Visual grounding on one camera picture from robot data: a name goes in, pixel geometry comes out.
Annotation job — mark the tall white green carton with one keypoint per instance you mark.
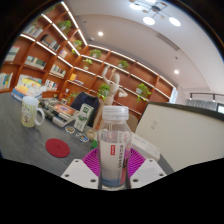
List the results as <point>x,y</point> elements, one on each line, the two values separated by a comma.
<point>83,118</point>

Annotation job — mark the wooden shelf unit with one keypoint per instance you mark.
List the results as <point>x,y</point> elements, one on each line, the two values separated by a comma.
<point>100,63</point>

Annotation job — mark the colourful book stack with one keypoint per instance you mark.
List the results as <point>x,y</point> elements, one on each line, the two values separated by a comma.
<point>26,89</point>

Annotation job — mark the yellow striped cartoon mug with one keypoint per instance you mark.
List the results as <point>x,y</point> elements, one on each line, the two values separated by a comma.
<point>29,111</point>

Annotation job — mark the dark book stack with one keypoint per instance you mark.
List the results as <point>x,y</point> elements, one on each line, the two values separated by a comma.
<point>60,111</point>

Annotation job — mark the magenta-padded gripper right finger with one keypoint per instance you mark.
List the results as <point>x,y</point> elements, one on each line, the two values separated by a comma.
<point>148,173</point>

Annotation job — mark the black ceiling track rail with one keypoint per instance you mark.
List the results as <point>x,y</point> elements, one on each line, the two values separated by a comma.
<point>203,94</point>

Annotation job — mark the multi-bulb ceiling lamp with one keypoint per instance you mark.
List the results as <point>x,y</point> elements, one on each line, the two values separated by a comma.
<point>149,20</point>

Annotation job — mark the clear plastic water bottle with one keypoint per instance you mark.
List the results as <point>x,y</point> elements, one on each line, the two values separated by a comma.
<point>114,150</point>

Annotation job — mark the recessed ceiling spotlight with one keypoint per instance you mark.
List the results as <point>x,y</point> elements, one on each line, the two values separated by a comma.
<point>176,71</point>
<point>100,33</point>

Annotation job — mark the flat round red coaster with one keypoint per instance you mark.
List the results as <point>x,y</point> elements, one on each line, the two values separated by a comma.
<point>57,148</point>

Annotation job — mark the tan chair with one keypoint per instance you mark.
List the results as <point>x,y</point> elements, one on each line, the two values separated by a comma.
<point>133,123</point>

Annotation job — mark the wooden artist mannequin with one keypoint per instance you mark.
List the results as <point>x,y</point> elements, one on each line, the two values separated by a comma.
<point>113,88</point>

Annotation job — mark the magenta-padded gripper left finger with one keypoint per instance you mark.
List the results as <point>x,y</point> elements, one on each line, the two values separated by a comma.
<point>80,173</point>

